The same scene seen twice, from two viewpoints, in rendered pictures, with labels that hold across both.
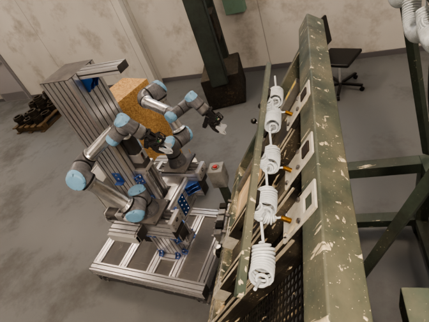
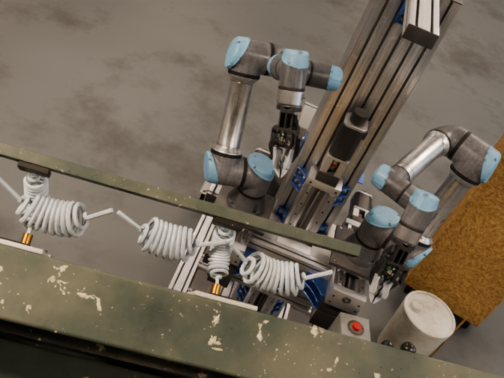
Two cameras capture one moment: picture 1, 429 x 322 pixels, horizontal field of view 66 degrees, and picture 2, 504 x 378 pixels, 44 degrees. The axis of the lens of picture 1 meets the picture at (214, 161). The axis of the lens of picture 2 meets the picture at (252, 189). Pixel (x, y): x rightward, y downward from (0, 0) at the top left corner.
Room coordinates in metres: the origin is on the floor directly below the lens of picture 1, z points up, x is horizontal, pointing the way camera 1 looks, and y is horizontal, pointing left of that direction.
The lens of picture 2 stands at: (0.67, -0.91, 2.65)
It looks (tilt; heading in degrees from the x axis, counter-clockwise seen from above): 40 degrees down; 54
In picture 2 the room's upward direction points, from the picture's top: 24 degrees clockwise
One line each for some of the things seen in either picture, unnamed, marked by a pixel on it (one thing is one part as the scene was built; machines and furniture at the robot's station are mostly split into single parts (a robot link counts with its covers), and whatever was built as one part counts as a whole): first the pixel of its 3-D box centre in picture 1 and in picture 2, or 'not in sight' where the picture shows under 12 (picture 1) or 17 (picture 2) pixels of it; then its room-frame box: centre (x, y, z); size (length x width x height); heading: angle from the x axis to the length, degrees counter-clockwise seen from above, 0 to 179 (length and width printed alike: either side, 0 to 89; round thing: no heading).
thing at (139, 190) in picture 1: (139, 195); (256, 173); (1.74, 0.56, 1.20); 0.13 x 0.12 x 0.14; 167
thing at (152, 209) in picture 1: (146, 206); (248, 195); (1.75, 0.56, 1.09); 0.15 x 0.15 x 0.10
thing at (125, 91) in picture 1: (143, 134); (493, 228); (3.54, 0.67, 0.63); 0.50 x 0.42 x 1.25; 132
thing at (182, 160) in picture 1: (175, 158); (365, 244); (2.15, 0.28, 1.09); 0.15 x 0.15 x 0.10
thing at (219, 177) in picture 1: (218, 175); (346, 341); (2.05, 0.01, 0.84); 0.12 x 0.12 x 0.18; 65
